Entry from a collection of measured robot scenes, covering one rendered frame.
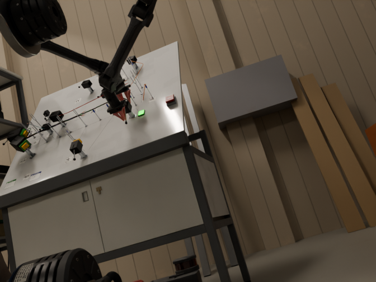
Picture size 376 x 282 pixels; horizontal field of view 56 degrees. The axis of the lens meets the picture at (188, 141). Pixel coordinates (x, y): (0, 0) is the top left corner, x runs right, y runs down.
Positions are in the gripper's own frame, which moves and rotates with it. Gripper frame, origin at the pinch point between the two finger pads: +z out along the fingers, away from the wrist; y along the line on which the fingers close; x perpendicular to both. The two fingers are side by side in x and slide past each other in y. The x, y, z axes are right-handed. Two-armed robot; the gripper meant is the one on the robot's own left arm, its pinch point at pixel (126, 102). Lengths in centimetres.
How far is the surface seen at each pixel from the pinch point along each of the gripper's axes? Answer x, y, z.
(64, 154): 13.1, 43.6, 15.0
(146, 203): 39, -3, 47
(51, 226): 38, 54, 46
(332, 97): -182, -142, 84
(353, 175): -116, -131, 143
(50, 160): 14, 53, 15
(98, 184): 30.8, 21.2, 32.9
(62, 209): 35, 45, 39
